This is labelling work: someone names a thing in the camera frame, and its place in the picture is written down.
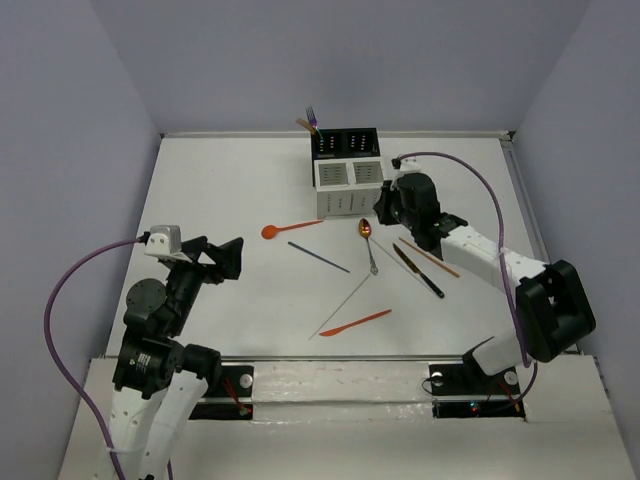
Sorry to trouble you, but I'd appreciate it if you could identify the purple camera cable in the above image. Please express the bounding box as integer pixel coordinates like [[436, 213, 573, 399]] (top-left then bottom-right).
[[399, 151, 540, 401], [43, 237, 176, 480]]

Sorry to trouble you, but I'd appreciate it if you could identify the gold metal fork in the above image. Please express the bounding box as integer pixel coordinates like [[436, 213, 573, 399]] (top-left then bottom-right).
[[295, 118, 316, 136]]

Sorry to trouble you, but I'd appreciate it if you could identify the white utensil caddy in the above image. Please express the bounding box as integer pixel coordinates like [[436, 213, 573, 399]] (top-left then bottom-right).
[[314, 157, 386, 219]]

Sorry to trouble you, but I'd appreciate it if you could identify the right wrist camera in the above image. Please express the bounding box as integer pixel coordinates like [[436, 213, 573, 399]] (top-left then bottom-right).
[[391, 157, 422, 183]]

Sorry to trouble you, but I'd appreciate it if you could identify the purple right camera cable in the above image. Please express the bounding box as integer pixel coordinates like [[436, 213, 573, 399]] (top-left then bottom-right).
[[399, 151, 540, 401]]

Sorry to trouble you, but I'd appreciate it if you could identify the gold black-handled knife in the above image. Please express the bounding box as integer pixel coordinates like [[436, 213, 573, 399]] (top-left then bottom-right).
[[393, 243, 445, 299]]

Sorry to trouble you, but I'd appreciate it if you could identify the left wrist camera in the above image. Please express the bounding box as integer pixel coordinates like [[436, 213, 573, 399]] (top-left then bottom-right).
[[144, 225, 181, 258]]

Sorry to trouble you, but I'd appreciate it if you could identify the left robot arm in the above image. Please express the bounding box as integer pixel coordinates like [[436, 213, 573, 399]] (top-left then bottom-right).
[[94, 225, 244, 479]]

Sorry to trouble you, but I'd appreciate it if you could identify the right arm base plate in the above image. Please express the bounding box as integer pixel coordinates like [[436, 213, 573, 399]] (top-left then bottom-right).
[[421, 363, 526, 419]]

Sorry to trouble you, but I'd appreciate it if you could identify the dark blue chopstick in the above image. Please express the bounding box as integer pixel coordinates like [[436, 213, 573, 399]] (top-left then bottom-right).
[[287, 241, 351, 273]]

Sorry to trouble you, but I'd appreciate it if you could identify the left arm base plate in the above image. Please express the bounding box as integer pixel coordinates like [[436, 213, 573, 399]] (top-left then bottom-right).
[[189, 364, 255, 421]]

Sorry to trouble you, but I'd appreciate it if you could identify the black utensil caddy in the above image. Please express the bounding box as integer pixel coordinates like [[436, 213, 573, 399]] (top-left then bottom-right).
[[311, 128, 381, 160]]

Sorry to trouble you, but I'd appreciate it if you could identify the iridescent metal fork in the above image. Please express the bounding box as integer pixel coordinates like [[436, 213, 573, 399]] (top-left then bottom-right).
[[306, 106, 323, 141]]

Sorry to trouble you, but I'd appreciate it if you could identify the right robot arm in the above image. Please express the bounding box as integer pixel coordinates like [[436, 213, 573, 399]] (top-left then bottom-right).
[[374, 173, 596, 392]]

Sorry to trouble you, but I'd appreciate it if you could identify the orange wooden chopstick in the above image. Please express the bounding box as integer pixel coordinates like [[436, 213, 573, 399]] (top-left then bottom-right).
[[398, 237, 461, 278]]

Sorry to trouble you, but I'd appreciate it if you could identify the orange plastic knife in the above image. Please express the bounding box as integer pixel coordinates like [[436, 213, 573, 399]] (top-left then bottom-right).
[[319, 309, 392, 337]]

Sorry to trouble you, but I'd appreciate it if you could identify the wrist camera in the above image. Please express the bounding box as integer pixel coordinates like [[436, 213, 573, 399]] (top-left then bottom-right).
[[391, 157, 422, 183], [144, 225, 181, 258]]

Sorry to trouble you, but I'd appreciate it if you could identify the orange plastic spoon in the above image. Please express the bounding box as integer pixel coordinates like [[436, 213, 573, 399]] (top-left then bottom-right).
[[261, 220, 322, 240]]

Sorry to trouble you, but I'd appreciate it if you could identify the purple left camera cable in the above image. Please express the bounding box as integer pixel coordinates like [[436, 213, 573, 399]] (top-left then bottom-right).
[[43, 237, 176, 480]]

